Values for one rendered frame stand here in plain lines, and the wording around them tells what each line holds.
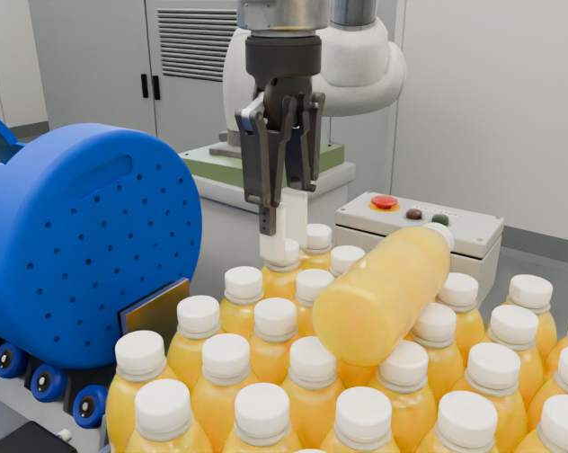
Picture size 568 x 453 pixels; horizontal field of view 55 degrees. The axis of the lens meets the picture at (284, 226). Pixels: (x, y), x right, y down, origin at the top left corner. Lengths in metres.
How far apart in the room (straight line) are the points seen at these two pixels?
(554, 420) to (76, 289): 0.47
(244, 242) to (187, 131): 1.67
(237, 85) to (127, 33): 1.89
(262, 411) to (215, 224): 0.87
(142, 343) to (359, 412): 0.19
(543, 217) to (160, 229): 2.83
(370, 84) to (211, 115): 1.54
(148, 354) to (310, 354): 0.13
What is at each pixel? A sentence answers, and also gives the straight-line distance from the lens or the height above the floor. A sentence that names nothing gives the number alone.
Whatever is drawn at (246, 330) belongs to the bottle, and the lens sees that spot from 0.57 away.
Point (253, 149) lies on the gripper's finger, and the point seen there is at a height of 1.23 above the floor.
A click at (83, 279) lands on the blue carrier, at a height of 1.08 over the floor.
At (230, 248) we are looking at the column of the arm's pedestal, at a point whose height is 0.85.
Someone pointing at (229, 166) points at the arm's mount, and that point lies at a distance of 1.16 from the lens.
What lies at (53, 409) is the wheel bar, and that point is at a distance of 0.71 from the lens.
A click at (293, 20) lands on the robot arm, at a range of 0.52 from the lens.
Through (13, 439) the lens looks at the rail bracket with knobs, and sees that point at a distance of 0.58.
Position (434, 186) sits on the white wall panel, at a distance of 3.50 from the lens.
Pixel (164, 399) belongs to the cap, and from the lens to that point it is 0.42.
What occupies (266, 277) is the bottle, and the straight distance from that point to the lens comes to 0.62.
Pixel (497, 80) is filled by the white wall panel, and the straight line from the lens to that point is 3.26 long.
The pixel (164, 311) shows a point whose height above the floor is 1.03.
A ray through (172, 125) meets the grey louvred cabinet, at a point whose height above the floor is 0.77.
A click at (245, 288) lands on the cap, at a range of 0.56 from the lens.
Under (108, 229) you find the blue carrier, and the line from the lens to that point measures 0.64.
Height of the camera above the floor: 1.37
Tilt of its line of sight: 23 degrees down
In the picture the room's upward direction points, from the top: straight up
